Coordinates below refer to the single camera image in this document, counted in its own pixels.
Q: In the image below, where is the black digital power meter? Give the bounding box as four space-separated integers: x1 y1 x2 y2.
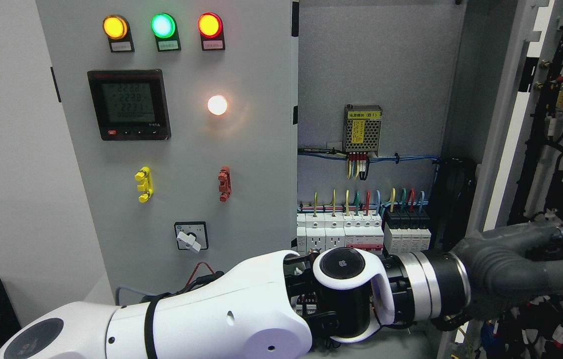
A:
87 69 171 141

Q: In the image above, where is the black white surge protector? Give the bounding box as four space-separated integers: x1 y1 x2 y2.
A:
382 209 431 254

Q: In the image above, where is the white rotary selector switch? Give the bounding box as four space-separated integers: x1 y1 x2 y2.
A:
174 222 209 254

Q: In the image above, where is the yellow terminal connector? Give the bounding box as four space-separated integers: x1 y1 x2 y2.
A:
135 166 153 203

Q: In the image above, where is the red electric hazard warning sticker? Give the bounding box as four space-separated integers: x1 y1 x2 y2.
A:
184 261 215 287

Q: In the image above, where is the black right cable conduit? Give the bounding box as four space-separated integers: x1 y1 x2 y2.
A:
431 157 477 252

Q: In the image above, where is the white socket breaker row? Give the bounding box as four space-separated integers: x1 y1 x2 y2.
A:
296 211 384 255

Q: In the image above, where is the white indicator lamp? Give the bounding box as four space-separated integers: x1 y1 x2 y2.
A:
207 95 228 116

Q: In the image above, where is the green indicator lamp left door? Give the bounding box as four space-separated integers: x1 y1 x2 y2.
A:
151 13 177 39

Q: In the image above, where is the red terminal connector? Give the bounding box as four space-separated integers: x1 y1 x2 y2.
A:
218 166 232 202

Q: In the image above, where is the perforated metal power supply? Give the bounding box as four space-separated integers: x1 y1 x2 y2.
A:
343 104 383 153

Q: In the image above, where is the red indicator lamp left door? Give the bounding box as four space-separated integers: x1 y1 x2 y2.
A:
197 12 223 38

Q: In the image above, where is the grey cabinet door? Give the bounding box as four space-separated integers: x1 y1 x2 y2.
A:
36 0 299 293
436 0 563 359

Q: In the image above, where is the yellow indicator lamp left door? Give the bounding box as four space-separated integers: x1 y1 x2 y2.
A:
102 14 129 40

